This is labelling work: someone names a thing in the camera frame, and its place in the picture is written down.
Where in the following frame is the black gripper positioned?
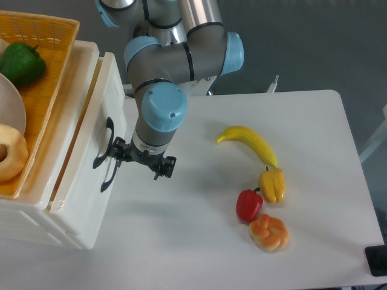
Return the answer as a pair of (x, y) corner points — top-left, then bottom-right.
(105, 137), (177, 183)

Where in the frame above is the white top drawer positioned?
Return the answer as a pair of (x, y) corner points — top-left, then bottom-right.
(49, 53), (126, 249)

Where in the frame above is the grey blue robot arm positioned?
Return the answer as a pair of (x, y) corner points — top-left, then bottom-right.
(93, 1), (244, 178)

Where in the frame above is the white drawer cabinet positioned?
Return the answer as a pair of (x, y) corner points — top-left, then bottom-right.
(1, 40), (99, 248)

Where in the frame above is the yellow banana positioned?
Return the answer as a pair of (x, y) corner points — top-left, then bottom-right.
(215, 126), (278, 168)

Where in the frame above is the red bell pepper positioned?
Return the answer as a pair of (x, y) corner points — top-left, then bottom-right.
(236, 187), (264, 222)

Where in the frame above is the tan donut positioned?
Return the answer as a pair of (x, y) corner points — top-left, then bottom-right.
(1, 123), (29, 181)

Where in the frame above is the yellow bell pepper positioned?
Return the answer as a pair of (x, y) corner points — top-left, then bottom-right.
(259, 168), (286, 204)

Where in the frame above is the beige plate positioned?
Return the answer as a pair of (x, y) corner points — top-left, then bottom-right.
(0, 74), (27, 135)

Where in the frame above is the orange knotted bread roll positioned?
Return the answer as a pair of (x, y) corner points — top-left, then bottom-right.
(249, 214), (290, 253)

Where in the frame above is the yellow woven basket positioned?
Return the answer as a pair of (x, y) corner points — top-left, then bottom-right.
(1, 10), (80, 199)

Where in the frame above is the green bell pepper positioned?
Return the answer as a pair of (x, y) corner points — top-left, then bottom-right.
(1, 42), (47, 88)

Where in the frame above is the white object at right edge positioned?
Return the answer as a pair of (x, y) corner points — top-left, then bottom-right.
(359, 106), (386, 163)

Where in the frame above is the black device at edge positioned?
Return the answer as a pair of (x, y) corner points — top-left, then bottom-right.
(365, 245), (386, 277)

